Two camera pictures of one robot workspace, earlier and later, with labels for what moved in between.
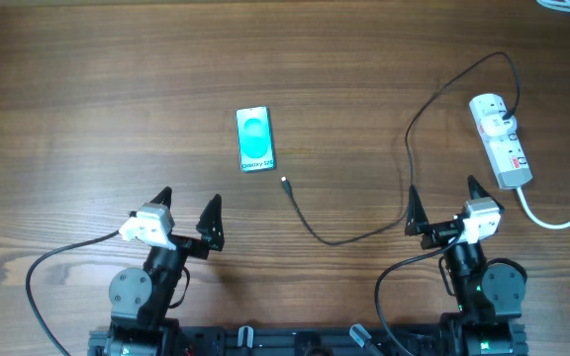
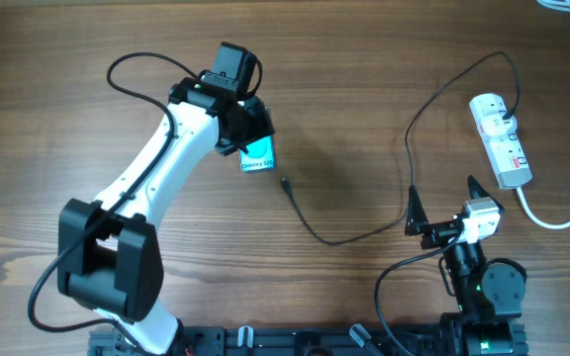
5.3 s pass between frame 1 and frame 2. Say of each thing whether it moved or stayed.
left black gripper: moved
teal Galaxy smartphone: stayed
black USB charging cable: stayed
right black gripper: stayed
